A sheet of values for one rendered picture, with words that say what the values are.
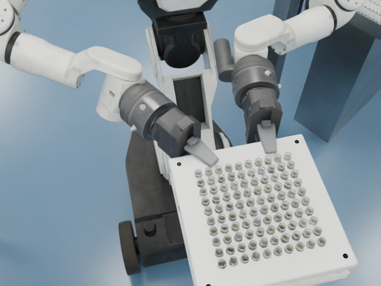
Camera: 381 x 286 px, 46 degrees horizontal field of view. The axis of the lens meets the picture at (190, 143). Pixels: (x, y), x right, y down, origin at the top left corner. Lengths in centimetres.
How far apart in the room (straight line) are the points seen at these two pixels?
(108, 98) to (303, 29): 43
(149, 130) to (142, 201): 95
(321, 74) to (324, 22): 91
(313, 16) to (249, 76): 24
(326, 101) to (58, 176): 121
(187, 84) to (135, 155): 66
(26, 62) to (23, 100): 148
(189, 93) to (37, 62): 52
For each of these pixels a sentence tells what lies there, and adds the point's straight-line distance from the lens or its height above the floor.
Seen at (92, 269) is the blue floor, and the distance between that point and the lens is 185.
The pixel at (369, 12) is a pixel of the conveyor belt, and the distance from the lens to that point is 151.
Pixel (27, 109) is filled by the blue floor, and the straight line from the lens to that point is 233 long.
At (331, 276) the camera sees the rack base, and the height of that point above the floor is 102.
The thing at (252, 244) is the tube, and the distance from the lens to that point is 72.
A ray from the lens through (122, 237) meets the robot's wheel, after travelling 166.
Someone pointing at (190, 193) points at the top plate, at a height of 106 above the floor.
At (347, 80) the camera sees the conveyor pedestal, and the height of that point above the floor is 40.
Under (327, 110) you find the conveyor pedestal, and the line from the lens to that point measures 203.
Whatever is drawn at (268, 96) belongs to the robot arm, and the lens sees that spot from 82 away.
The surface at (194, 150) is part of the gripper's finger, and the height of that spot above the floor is 107.
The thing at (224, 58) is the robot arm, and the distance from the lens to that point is 92.
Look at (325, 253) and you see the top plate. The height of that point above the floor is 106.
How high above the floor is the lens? 172
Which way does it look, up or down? 56 degrees down
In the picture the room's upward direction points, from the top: straight up
